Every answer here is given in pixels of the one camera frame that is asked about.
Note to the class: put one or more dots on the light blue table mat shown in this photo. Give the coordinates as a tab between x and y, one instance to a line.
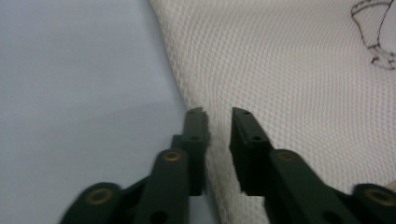
84	93

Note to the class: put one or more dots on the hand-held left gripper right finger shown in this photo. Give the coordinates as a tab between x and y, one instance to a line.
252	155

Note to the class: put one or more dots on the white cloth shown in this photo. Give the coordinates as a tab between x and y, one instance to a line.
295	93

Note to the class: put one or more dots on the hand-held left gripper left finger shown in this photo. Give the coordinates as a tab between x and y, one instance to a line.
193	146

